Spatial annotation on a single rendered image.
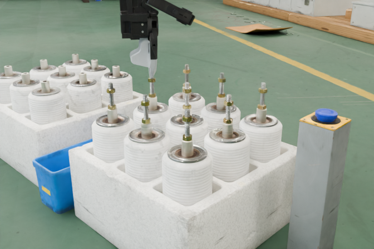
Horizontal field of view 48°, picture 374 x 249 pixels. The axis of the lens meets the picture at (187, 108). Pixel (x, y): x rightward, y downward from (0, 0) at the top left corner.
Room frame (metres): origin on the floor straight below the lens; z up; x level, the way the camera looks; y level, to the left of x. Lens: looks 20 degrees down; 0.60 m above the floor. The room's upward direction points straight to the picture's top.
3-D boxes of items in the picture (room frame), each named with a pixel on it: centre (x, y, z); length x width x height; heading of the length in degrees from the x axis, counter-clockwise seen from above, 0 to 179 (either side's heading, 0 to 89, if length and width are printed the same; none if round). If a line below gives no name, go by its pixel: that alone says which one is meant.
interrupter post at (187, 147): (0.71, 0.00, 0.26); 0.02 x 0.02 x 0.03
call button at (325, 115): (0.73, -0.26, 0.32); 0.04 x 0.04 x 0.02
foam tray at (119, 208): (0.88, 0.00, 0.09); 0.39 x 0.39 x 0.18; 45
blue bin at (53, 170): (1.02, 0.25, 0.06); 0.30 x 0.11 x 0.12; 136
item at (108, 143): (0.88, 0.17, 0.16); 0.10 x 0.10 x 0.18
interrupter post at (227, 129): (0.80, -0.08, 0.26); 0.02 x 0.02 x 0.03
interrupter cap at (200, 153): (0.71, 0.00, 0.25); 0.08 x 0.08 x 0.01
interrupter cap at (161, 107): (0.96, 0.08, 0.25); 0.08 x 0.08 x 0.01
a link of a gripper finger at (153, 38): (0.94, 0.08, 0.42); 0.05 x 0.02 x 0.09; 10
